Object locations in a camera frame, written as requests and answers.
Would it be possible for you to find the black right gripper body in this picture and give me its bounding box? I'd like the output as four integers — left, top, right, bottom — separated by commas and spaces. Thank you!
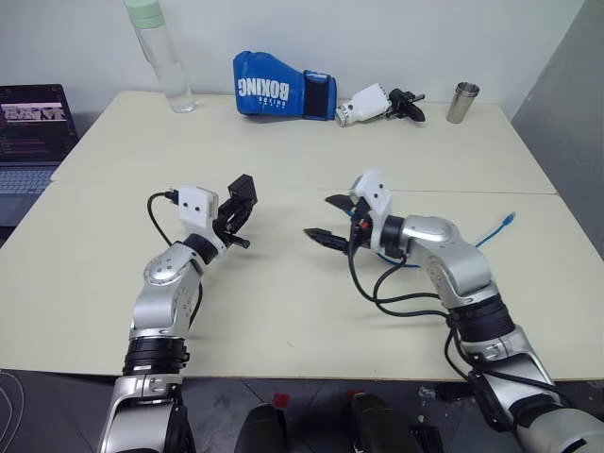
347, 196, 375, 254

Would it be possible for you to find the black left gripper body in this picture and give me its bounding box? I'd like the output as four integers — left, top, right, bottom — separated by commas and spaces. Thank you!
210, 203, 243, 251

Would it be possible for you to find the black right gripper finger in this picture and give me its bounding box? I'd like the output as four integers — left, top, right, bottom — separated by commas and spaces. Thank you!
303, 226, 351, 257
323, 192, 361, 214

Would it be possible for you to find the blue Ethernet cable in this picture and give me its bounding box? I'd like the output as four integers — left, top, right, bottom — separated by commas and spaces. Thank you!
346, 207, 517, 272

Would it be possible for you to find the white spare robot hand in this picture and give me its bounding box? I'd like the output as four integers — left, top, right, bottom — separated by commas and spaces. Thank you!
335, 83, 428, 129

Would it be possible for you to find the blue boxing glove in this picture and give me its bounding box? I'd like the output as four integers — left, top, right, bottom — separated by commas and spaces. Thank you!
231, 50, 339, 124

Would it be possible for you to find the steel cup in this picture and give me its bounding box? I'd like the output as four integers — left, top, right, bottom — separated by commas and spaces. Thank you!
445, 81, 482, 126

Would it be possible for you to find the clear bottle with green lid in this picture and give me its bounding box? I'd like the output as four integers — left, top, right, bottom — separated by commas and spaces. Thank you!
123, 0, 197, 115

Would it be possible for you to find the dark rounded shape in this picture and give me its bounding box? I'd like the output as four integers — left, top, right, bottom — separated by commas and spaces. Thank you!
234, 392, 290, 453
345, 389, 414, 453

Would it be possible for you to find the dark laptop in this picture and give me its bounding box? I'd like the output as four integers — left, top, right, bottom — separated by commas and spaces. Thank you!
0, 83, 79, 228

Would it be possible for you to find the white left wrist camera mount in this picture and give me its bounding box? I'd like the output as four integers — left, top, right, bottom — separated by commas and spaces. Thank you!
176, 185, 220, 233

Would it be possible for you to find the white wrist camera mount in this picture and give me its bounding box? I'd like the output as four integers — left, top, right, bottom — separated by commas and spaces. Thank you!
348, 167, 394, 252
176, 185, 220, 233

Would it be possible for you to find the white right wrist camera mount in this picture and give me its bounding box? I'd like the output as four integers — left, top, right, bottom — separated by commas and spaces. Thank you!
348, 167, 394, 252

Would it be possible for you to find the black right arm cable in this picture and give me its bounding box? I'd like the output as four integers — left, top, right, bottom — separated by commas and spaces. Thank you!
347, 221, 575, 433

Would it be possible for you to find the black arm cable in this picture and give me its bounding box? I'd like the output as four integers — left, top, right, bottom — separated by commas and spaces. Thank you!
146, 189, 206, 334
347, 221, 575, 433

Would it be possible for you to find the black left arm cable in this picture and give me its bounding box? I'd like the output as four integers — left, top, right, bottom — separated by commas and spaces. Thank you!
146, 189, 206, 334

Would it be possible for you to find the thin white floor cable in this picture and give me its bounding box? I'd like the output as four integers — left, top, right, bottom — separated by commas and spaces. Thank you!
0, 369, 26, 445

